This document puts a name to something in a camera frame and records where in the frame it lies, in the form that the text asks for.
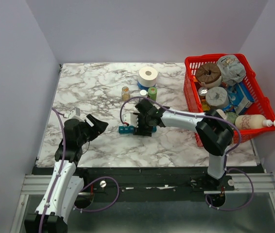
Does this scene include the grey wrapped roll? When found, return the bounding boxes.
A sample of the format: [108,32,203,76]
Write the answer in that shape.
[206,86,229,109]

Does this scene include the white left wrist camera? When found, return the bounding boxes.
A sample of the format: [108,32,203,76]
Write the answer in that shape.
[64,107,84,121]

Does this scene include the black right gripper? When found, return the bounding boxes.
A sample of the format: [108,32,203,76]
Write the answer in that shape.
[133,112,153,138]

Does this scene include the teal weekly pill organizer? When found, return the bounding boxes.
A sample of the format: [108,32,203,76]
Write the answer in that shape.
[118,126,157,135]

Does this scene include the red plastic basket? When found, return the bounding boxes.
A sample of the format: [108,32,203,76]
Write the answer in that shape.
[183,53,275,148]

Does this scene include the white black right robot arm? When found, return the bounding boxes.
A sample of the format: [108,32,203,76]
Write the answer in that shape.
[135,99,234,190]

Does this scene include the white paper roll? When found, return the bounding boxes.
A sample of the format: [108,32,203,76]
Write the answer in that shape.
[137,67,158,85]

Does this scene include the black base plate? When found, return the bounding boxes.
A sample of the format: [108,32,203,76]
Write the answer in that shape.
[75,166,263,203]

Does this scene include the blue carton box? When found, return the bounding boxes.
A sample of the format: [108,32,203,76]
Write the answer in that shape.
[227,82,255,115]

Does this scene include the white pill bottle blue label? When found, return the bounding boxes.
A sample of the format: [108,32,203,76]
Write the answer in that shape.
[139,90,148,97]

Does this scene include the silver lid can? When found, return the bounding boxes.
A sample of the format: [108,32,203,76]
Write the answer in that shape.
[198,87,208,100]

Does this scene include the grey crumpled bag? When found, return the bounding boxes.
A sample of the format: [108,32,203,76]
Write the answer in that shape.
[217,54,246,86]

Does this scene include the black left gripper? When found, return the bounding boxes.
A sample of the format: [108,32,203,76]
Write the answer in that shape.
[77,114,108,146]

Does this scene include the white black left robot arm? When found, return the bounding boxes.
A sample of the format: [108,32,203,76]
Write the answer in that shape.
[24,114,108,233]

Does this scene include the cream squeeze bottle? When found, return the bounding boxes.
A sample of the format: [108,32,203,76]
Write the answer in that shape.
[235,115,275,130]

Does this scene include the aluminium rail frame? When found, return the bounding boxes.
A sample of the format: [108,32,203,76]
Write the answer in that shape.
[21,173,275,195]

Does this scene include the brown wrapped roll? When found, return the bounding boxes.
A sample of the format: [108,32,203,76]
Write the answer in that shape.
[195,63,222,89]

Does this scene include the clear jar yellow capsules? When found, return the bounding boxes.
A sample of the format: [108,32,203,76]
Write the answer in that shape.
[121,86,131,101]

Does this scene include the green pill bottle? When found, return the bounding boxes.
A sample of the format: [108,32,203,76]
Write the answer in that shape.
[148,86,157,101]

